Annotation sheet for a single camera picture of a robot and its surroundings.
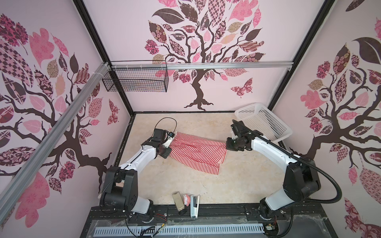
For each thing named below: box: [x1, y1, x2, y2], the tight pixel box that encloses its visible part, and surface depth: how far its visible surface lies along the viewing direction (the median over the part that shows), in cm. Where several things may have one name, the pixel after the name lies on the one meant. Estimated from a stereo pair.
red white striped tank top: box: [170, 131, 228, 176], surface depth 90 cm
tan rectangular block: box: [172, 191, 186, 212], surface depth 77 cm
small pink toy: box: [183, 193, 191, 207], surface depth 76 cm
